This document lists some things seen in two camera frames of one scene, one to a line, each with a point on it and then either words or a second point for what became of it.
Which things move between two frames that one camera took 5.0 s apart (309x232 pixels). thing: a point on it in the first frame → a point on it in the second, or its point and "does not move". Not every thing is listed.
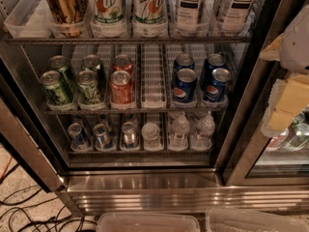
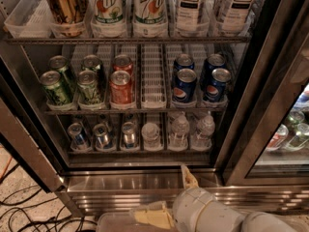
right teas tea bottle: x=237 y=7 does not move
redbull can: x=79 y=137 does not move
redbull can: x=129 y=134 does not move
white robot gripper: x=296 y=45 → x=189 y=204
